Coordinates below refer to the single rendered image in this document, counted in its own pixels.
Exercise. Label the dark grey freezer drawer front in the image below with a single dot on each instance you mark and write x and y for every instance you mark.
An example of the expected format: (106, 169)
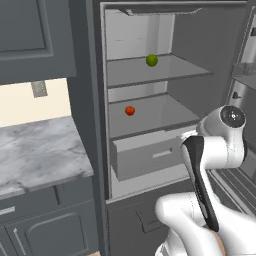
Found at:
(126, 226)

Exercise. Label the grey base cupboard door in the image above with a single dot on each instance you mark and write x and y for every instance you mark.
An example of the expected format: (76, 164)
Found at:
(56, 233)

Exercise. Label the red tomato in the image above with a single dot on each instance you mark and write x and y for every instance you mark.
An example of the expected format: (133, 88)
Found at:
(130, 110)

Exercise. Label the grey glass fridge shelf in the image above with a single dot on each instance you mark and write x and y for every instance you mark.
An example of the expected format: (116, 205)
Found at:
(156, 115)
(140, 71)

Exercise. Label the dark grey fridge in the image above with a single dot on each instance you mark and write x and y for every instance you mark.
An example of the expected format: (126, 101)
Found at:
(100, 100)

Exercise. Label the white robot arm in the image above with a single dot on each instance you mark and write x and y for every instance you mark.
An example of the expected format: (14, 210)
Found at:
(213, 150)

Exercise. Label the grey wall cupboard door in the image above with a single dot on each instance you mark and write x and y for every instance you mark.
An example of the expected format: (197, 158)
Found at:
(33, 33)

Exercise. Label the grey base drawer front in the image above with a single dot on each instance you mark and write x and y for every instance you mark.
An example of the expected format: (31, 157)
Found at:
(30, 205)

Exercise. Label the grey wall socket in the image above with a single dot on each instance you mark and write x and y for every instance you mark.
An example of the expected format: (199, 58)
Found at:
(39, 89)

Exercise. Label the green round fruit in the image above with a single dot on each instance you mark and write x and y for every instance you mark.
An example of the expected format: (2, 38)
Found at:
(152, 60)

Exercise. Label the grey fridge door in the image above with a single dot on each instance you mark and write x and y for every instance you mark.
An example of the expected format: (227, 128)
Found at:
(248, 100)

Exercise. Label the grey fridge crisper drawer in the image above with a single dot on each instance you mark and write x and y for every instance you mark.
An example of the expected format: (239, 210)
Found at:
(140, 160)

